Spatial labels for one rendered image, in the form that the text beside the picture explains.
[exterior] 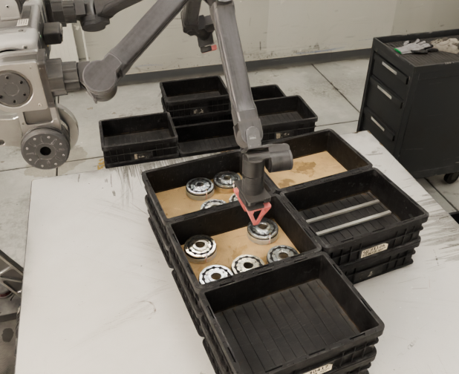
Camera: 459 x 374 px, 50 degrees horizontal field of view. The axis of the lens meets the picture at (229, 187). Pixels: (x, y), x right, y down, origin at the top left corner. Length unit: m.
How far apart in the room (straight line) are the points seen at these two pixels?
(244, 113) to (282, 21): 3.55
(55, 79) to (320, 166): 1.14
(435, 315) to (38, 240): 1.39
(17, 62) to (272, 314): 0.92
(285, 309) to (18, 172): 2.57
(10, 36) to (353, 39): 4.16
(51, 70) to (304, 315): 0.92
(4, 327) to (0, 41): 1.36
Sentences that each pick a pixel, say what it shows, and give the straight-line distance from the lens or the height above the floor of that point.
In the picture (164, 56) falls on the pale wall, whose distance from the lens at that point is 4.58.
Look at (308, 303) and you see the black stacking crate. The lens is 1.47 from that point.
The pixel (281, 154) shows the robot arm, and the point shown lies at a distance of 1.26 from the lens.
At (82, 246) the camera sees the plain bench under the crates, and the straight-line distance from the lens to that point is 1.87.
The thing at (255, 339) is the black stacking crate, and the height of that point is 0.83.
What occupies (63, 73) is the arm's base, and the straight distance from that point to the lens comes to 1.24.
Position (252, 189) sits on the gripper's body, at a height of 1.18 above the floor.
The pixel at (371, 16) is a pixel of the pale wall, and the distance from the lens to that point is 5.16.
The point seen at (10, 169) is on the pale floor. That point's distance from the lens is 3.71.
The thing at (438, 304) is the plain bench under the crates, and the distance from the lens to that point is 1.75.
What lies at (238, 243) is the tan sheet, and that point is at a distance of 1.62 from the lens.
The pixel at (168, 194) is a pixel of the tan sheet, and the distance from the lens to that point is 1.83.
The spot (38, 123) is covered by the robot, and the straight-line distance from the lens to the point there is 1.59.
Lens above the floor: 1.95
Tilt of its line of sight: 37 degrees down
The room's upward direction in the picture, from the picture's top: straight up
